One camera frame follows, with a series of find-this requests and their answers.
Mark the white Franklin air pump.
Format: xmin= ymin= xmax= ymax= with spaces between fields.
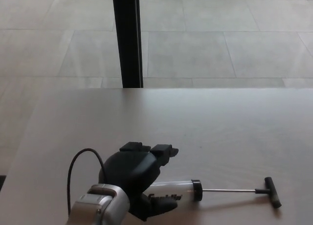
xmin=146 ymin=177 xmax=282 ymax=209

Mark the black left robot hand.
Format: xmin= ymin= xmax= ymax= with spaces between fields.
xmin=97 ymin=141 xmax=179 ymax=222

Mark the black vertical post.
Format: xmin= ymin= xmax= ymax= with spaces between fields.
xmin=111 ymin=0 xmax=144 ymax=89

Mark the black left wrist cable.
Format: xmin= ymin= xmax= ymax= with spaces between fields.
xmin=67 ymin=148 xmax=108 ymax=215

